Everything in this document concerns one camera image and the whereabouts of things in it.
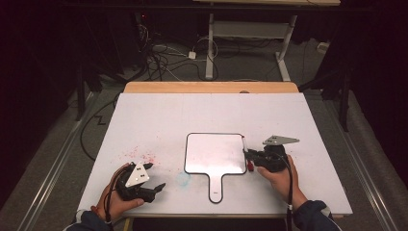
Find black stand leg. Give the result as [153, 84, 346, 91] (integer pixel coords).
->
[74, 62, 87, 122]

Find tangle of floor cables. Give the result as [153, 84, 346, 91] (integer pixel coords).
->
[136, 23, 222, 83]

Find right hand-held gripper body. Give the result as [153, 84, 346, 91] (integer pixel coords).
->
[254, 135, 300, 173]

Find person's right hand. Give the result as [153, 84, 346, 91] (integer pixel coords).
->
[256, 155, 308, 211]

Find white paddle whiteboard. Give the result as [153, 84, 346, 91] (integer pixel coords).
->
[184, 132, 248, 205]

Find white metal desk frame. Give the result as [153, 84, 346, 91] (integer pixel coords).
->
[204, 13, 298, 82]

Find white marker with red cap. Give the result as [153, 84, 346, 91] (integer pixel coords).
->
[241, 136, 255, 172]

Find white table cover sheet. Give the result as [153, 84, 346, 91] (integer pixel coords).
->
[78, 92, 354, 217]

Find person's left hand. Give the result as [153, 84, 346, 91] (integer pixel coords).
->
[95, 163, 145, 222]

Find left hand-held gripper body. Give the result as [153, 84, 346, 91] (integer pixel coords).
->
[115, 162, 158, 203]

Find left hand-held gripper black cable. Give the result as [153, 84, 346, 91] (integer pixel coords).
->
[104, 164, 133, 224]

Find hand-held gripper black cable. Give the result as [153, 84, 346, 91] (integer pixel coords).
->
[104, 164, 133, 224]
[277, 153, 294, 231]

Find black floor cable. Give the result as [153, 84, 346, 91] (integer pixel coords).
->
[79, 91, 122, 162]

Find right hand-held gripper black cable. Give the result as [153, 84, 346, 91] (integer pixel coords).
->
[277, 153, 294, 231]

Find metal floor rail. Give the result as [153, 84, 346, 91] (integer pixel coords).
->
[17, 92, 97, 231]
[323, 99, 400, 231]

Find white power strip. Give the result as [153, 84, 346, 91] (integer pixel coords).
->
[317, 40, 331, 55]

